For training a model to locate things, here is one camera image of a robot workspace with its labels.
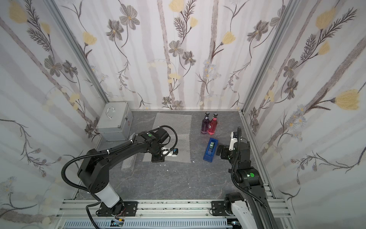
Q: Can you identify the blue tape dispenser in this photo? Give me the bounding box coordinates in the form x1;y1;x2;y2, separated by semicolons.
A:
203;138;218;163

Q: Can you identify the dark purple bottle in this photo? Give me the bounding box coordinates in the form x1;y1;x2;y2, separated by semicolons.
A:
201;112;210;134

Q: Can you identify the single bubble wrap sheet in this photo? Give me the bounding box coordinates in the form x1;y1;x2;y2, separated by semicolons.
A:
121;155;137;172

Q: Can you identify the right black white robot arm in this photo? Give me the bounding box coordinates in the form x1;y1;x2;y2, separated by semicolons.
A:
216;127;279;229

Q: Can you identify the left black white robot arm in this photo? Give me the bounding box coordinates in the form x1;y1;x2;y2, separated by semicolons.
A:
77;125;178;209

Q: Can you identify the bubble wrap sheet stack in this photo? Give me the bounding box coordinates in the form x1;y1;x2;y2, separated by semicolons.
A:
152;113;192;135

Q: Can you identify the pink red bottle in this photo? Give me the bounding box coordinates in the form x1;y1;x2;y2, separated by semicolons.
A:
208;113;218;135

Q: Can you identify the grey metal case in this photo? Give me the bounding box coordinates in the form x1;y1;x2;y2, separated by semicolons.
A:
96;102;133;141

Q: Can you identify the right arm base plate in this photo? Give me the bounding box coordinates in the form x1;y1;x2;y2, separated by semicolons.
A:
210;200;229;216

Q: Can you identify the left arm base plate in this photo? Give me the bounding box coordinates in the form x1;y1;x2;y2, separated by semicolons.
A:
96;201;139;217

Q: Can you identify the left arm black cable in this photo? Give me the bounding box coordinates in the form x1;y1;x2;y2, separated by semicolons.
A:
60;137;135;229

